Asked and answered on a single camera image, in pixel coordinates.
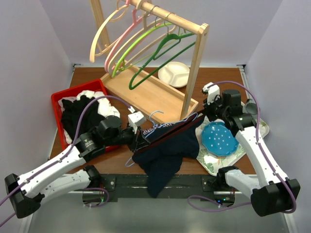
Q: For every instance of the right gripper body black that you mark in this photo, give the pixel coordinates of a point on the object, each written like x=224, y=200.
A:
x=215, y=110

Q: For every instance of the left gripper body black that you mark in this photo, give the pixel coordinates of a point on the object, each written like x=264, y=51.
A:
x=128, y=137

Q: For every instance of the light blue wire hanger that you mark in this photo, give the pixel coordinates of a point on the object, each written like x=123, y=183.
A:
x=156, y=126

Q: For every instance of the navy tank top red trim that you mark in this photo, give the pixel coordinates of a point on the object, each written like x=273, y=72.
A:
x=164, y=157

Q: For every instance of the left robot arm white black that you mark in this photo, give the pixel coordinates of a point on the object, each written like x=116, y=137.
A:
x=27, y=192

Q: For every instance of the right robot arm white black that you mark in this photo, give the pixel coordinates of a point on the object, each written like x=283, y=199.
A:
x=273, y=191

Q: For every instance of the wooden hanger rack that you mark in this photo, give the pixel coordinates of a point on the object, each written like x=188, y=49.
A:
x=144, y=90

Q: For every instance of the lime green hanger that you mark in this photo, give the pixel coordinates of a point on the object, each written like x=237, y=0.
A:
x=142, y=49

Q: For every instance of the natural wooden hanger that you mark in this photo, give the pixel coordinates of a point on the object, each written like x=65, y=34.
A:
x=101, y=43

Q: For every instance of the beige plastic hanger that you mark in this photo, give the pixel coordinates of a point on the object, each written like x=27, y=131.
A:
x=132, y=42

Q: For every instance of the pink plastic hanger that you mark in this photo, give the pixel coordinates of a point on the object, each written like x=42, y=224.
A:
x=135, y=22

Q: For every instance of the blue dotted plate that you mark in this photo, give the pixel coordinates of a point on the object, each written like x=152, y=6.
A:
x=219, y=140

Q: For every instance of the grey ceramic cup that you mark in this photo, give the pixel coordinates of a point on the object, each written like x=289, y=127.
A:
x=251, y=107

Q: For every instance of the white garment in bin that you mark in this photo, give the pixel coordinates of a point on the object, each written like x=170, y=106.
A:
x=105, y=108

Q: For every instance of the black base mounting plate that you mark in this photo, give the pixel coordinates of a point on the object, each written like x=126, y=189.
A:
x=181, y=186

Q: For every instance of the white divided dish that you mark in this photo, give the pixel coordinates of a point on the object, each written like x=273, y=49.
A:
x=175, y=74

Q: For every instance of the floral leaf tray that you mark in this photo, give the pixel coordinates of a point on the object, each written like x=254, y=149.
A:
x=211, y=162

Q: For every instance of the red plastic bin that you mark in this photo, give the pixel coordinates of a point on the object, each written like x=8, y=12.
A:
x=95, y=85

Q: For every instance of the black garment in bin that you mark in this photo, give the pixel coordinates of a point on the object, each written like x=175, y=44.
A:
x=72, y=112

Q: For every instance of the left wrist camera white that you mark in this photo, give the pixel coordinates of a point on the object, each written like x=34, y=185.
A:
x=135, y=119

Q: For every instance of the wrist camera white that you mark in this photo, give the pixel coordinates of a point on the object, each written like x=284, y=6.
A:
x=135, y=119
x=212, y=91

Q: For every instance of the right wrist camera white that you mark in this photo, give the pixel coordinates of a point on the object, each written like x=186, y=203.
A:
x=212, y=91

